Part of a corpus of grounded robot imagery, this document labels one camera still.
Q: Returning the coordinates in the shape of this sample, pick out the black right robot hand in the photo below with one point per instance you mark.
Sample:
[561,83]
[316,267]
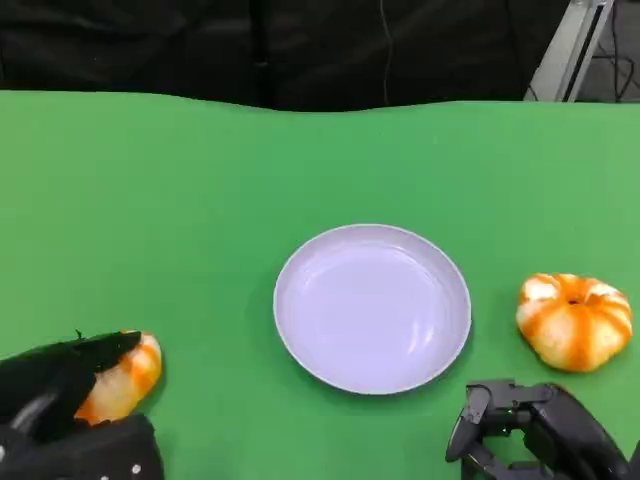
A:
[565,430]

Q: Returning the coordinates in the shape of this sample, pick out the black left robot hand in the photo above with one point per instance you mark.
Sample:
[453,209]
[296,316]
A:
[45,380]

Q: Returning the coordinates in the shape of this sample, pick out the orange white toy bread roll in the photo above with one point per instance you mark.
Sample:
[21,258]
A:
[575,330]
[125,385]

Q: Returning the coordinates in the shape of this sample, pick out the lilac plate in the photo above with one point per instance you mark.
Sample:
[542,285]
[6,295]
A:
[370,315]

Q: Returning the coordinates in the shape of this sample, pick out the black backdrop curtain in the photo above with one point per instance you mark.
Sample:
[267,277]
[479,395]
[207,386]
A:
[200,45]

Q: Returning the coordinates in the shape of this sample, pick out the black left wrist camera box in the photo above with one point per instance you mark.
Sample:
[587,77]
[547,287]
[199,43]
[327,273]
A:
[90,455]

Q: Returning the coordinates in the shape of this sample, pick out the aluminium frame post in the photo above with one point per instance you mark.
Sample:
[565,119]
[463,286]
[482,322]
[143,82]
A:
[570,50]

